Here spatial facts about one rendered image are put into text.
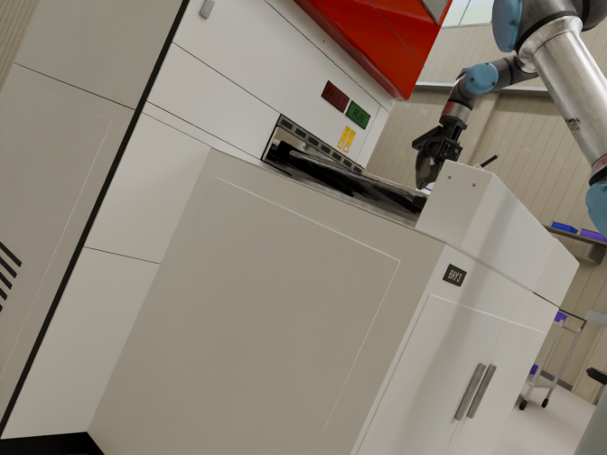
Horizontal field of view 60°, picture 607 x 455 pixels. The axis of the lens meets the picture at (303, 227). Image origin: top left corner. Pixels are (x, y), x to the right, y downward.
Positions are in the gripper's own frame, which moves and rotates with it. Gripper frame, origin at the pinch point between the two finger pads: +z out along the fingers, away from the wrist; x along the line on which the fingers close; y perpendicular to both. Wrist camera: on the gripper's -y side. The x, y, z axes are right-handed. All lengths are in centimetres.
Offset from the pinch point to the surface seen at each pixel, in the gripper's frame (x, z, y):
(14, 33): -272, -50, -896
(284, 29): -55, -18, 4
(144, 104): -78, 14, 17
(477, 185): -25, 4, 57
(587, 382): 575, 75, -345
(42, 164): -92, 36, -8
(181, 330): -53, 55, 21
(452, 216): -26, 11, 55
